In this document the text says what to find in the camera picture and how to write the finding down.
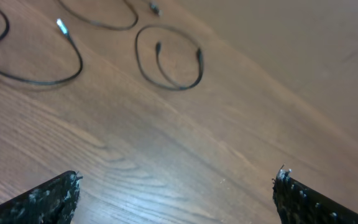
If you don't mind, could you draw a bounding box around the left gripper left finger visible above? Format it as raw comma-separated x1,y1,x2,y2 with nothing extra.
0,170,82,224

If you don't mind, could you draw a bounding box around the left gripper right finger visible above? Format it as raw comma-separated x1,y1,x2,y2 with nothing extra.
273,167,358,224

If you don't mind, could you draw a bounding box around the black usb cable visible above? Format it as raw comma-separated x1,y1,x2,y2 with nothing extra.
0,0,84,94
134,24,204,91

